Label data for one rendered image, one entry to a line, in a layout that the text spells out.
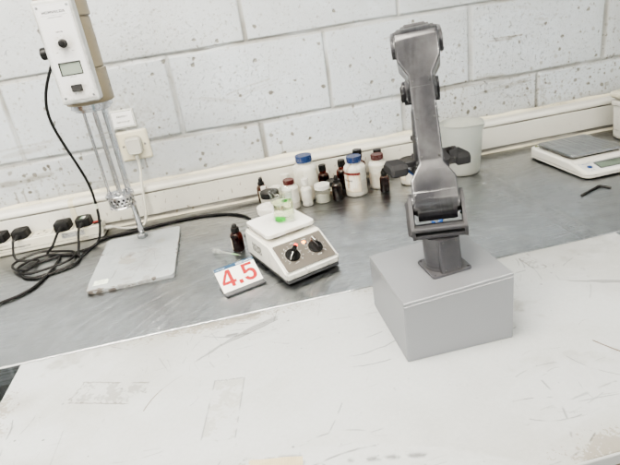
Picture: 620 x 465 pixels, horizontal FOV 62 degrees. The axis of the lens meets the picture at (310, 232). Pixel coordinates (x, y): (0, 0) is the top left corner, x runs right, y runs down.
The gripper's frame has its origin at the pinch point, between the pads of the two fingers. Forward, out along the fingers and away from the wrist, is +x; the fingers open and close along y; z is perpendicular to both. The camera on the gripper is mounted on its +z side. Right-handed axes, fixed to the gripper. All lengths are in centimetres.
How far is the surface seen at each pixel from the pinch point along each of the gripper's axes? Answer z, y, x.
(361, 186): -29.4, -7.7, 7.9
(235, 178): -45, -42, 3
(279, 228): 1.7, -35.4, 2.4
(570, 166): -13.1, 46.4, 8.3
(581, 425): 63, -8, 12
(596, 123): -42, 77, 7
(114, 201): -18, -71, -5
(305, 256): 8.3, -31.4, 7.1
